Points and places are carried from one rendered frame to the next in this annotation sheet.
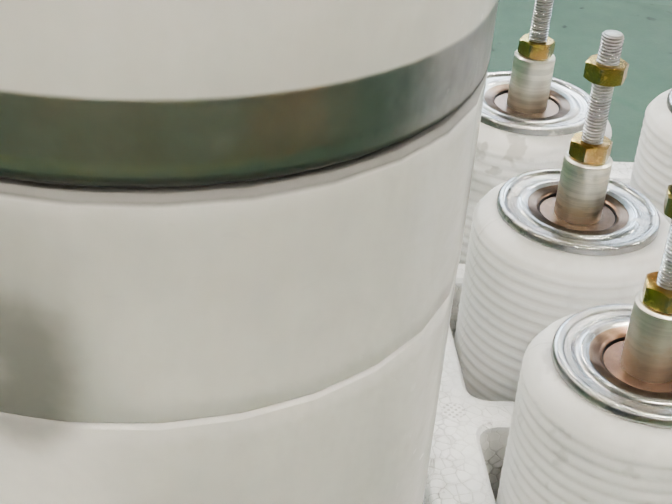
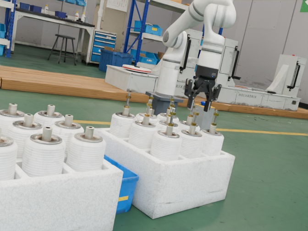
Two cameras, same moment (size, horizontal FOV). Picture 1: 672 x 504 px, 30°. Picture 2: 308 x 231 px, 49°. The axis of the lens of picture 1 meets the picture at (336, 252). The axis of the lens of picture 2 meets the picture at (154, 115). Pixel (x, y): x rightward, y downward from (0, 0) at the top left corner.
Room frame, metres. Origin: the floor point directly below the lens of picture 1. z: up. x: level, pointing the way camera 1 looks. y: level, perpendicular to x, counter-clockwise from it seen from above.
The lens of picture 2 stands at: (1.48, -1.04, 0.51)
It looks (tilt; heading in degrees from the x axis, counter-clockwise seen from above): 11 degrees down; 142
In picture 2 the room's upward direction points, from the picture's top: 11 degrees clockwise
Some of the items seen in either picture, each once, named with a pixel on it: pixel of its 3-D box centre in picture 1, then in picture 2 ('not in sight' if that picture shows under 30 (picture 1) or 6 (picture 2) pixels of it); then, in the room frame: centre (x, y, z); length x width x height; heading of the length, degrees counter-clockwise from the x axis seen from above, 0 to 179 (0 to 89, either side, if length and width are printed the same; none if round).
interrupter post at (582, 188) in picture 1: (582, 187); (189, 120); (0.51, -0.11, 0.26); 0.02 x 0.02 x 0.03
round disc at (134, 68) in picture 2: not in sight; (136, 68); (-1.47, 0.91, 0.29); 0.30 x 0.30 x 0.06
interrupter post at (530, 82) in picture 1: (530, 82); (212, 129); (0.63, -0.10, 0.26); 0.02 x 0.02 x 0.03
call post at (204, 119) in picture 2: not in sight; (196, 139); (0.42, 0.05, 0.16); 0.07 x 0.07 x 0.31; 7
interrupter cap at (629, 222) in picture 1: (577, 212); (189, 123); (0.51, -0.11, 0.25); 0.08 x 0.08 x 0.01
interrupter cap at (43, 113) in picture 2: not in sight; (50, 114); (0.46, -0.66, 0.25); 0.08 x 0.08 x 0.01
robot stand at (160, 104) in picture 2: not in sight; (158, 123); (0.15, 0.03, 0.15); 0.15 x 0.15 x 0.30; 85
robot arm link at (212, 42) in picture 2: not in sight; (213, 28); (0.64, -0.22, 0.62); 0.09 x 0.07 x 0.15; 46
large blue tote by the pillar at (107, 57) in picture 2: not in sight; (115, 62); (-3.69, 1.92, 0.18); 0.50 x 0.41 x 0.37; 179
